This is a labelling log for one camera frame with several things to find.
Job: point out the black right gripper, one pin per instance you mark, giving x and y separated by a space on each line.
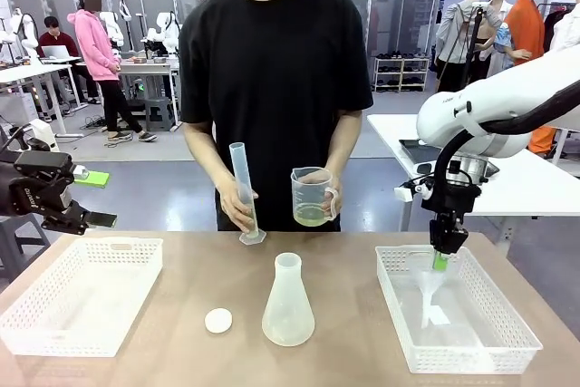
451 199

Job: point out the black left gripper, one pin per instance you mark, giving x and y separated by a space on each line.
31 196

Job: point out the clear plastic funnel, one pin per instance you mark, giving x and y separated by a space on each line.
428 285

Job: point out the clear plastic measuring cup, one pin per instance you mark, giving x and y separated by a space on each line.
308 201

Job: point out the clear plastic graduated cylinder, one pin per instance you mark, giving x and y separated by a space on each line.
239 165

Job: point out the white round flask cap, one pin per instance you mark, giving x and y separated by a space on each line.
218 320

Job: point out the person's left forearm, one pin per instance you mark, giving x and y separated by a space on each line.
346 142

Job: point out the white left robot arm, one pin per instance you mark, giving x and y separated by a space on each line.
44 133

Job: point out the person's right forearm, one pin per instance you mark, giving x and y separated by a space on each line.
204 151

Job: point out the person's left hand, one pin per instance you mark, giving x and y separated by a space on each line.
334 199

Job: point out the person's right hand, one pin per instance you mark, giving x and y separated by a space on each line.
235 206

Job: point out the white side table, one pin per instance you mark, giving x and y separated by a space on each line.
521 192

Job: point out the black metal tray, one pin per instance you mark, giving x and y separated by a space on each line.
417 151

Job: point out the white lab desk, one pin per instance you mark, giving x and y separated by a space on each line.
27 72

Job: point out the grey step stool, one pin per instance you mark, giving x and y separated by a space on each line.
158 113

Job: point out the white perforated plastic basket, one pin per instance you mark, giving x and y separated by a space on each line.
498 360
27 337

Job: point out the silver laptop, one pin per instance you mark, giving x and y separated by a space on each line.
56 51

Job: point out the seated person in red top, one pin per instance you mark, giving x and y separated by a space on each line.
56 40

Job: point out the person in pink hoodie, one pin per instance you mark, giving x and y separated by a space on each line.
97 42

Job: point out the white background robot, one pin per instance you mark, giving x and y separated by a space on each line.
165 31
25 29

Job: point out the white shoe rack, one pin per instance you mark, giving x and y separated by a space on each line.
401 74

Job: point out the translucent plastic conical flask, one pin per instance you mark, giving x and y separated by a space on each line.
288 310

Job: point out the black tripod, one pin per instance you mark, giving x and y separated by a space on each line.
473 38

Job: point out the person in blue floral shirt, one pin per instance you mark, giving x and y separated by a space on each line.
500 38

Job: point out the mannequin in grey shirt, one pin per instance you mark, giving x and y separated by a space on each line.
457 29

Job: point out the mannequin in orange shirt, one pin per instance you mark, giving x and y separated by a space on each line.
525 24

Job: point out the person in orange trousers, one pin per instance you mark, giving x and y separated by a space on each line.
566 29

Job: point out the person in black t-shirt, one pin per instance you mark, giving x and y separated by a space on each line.
272 65

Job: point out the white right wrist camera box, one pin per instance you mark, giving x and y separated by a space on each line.
402 193

